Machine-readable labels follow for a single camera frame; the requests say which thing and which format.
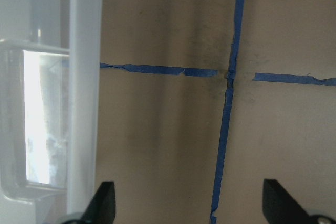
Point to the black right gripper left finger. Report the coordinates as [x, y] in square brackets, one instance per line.
[101, 209]

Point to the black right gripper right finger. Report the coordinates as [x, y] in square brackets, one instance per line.
[279, 206]

